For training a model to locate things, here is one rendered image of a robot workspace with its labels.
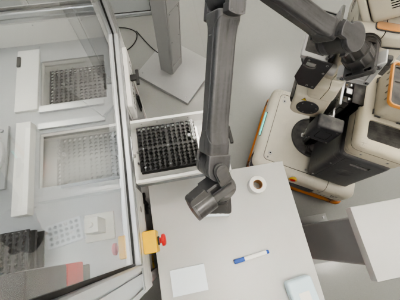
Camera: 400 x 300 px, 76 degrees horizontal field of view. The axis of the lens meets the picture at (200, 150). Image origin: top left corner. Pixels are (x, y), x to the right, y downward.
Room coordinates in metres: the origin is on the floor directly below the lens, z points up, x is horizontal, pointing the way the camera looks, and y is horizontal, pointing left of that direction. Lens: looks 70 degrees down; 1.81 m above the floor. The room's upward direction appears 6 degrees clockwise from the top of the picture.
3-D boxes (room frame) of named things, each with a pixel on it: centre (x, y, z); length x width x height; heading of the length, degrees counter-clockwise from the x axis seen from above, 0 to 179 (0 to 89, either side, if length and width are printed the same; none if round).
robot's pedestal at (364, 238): (0.12, -0.81, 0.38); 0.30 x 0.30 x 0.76; 16
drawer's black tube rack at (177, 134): (0.34, 0.12, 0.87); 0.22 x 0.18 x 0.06; 107
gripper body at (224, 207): (0.14, -0.07, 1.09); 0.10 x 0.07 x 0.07; 6
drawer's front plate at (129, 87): (0.61, 0.33, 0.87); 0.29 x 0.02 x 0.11; 17
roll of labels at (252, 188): (0.25, -0.25, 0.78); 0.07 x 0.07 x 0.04
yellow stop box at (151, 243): (-0.01, 0.13, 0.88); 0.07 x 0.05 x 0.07; 17
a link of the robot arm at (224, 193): (0.14, -0.07, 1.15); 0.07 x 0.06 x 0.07; 133
